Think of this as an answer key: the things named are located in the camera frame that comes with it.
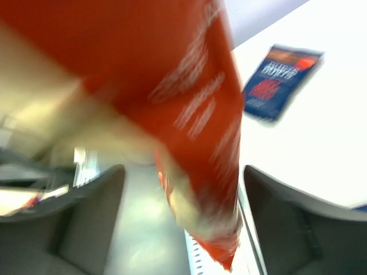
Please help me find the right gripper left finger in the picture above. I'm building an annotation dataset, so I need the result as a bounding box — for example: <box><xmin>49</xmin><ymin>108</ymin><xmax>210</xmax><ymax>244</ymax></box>
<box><xmin>1</xmin><ymin>165</ymin><xmax>125</xmax><ymax>274</ymax></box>

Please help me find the cassava chips bag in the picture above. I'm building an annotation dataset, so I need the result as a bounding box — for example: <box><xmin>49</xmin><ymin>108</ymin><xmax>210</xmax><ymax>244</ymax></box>
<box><xmin>1</xmin><ymin>1</ymin><xmax>243</xmax><ymax>270</ymax></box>

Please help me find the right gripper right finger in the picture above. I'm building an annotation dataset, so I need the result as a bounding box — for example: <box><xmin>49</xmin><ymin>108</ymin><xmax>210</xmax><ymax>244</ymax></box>
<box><xmin>243</xmin><ymin>166</ymin><xmax>366</xmax><ymax>274</ymax></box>

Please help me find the blue Burts chilli bag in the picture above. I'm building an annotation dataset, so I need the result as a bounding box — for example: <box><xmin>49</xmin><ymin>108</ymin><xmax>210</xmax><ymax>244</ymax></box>
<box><xmin>243</xmin><ymin>44</ymin><xmax>324</xmax><ymax>121</ymax></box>

